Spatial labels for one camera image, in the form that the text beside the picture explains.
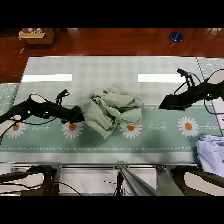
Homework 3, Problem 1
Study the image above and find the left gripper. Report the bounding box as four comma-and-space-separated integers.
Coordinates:
60, 106, 86, 125

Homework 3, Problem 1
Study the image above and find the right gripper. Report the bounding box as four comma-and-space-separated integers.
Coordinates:
158, 92, 195, 111

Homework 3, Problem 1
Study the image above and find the pale green shirt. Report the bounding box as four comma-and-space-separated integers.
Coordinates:
80, 82, 145, 140

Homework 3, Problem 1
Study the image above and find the blue round object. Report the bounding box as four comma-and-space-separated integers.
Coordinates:
168, 31, 185, 43

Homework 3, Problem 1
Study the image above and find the white garment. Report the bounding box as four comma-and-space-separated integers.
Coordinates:
195, 134, 224, 178

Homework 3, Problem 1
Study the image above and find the wooden box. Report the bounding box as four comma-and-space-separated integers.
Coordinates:
17, 27, 56, 46

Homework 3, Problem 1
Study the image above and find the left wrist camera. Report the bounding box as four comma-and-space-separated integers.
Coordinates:
54, 88, 71, 107

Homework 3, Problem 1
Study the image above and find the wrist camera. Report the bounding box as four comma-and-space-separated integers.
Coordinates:
54, 88, 71, 107
176, 67, 195, 88

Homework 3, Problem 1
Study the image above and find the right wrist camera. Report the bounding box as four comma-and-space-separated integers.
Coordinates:
176, 67, 195, 88

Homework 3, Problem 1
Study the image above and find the black cable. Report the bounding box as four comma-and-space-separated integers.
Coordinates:
202, 94, 224, 116
53, 180, 83, 197

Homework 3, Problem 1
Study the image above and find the silver frame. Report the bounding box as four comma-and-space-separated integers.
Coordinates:
0, 161, 201, 197

